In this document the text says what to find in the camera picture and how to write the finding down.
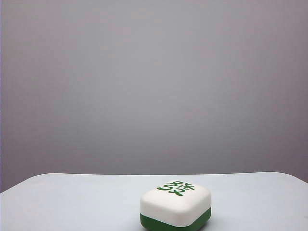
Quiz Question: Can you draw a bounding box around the white green foam mahjong tile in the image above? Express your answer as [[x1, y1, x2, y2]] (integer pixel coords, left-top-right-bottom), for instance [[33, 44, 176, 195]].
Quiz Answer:
[[140, 180, 213, 229]]

